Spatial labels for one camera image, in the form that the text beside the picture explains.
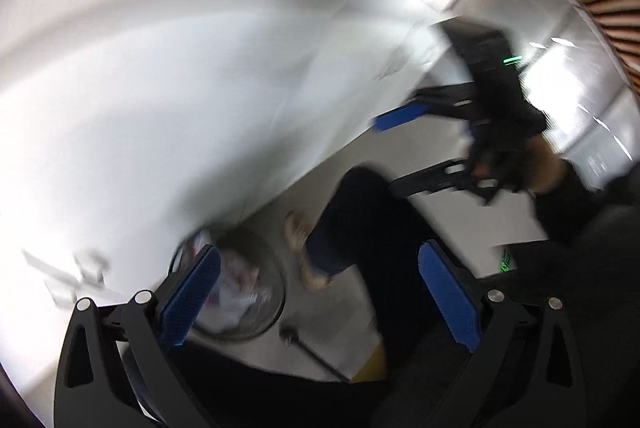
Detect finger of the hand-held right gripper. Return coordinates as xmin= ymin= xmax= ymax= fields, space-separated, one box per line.
xmin=389 ymin=158 xmax=481 ymax=199
xmin=375 ymin=82 xmax=481 ymax=132

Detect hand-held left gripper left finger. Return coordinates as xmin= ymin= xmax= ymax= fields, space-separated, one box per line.
xmin=54 ymin=244 xmax=223 ymax=428

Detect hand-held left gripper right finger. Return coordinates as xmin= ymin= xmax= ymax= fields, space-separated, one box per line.
xmin=417 ymin=240 xmax=588 ymax=428

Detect white paper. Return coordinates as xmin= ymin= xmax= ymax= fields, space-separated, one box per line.
xmin=192 ymin=230 xmax=273 ymax=334

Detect black mesh wastebasket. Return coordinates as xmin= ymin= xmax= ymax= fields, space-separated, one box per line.
xmin=167 ymin=228 xmax=288 ymax=341

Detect person's right forearm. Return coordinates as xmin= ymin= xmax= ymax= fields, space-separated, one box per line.
xmin=534 ymin=158 xmax=640 ymax=253

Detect person's right hand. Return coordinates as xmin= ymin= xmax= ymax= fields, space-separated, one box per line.
xmin=520 ymin=139 xmax=571 ymax=195

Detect person's black trouser leg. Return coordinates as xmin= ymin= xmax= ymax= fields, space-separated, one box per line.
xmin=304 ymin=165 xmax=441 ymax=359

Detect white cabinet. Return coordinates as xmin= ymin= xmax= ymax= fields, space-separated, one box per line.
xmin=300 ymin=0 xmax=496 ymax=149

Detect yellow floor object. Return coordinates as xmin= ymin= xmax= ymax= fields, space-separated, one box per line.
xmin=352 ymin=343 xmax=389 ymax=384

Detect small grey clips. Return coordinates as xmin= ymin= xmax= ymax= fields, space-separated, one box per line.
xmin=22 ymin=247 xmax=112 ymax=306

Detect person's beige shoe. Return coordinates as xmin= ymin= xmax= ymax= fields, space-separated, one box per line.
xmin=284 ymin=210 xmax=337 ymax=293

